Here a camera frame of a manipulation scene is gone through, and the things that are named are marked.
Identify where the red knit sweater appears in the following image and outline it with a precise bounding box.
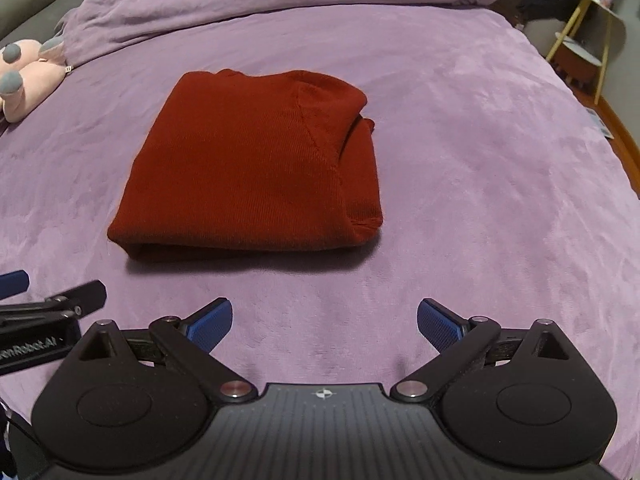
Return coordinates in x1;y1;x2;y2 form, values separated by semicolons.
107;70;383;260

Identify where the black clothing heap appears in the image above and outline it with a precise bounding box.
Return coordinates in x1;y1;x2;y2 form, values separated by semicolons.
516;0;580;23

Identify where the purple bed sheet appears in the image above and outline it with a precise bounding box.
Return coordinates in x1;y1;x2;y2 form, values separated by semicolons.
1;6;639;478

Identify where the pink plush toy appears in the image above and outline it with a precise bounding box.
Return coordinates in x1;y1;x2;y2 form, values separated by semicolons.
1;36;73;124

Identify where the grey green headboard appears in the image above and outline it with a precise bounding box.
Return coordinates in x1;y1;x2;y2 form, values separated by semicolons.
0;0;84;47

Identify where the yellow legged side table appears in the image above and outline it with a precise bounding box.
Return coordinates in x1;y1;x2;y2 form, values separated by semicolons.
544;0;624;106

